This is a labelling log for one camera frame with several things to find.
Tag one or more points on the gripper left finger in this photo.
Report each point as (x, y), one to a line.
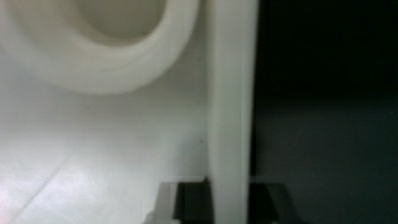
(181, 207)

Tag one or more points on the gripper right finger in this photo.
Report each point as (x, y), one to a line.
(270, 204)

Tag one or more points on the white square tabletop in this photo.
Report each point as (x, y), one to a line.
(126, 75)

